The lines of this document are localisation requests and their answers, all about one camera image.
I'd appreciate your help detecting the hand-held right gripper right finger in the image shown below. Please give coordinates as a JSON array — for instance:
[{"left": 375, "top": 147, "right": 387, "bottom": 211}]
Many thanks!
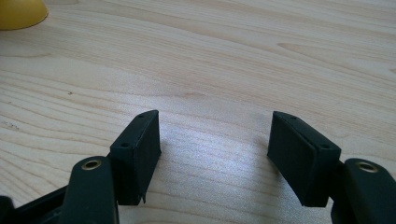
[{"left": 266, "top": 110, "right": 343, "bottom": 208}]

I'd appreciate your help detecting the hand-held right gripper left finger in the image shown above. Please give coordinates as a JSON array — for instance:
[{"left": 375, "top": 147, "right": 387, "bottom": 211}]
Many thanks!
[{"left": 109, "top": 109, "right": 163, "bottom": 206}]

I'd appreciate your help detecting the cream bin with face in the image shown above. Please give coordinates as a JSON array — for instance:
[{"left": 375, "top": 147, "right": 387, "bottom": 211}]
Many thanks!
[{"left": 0, "top": 0, "right": 50, "bottom": 32}]

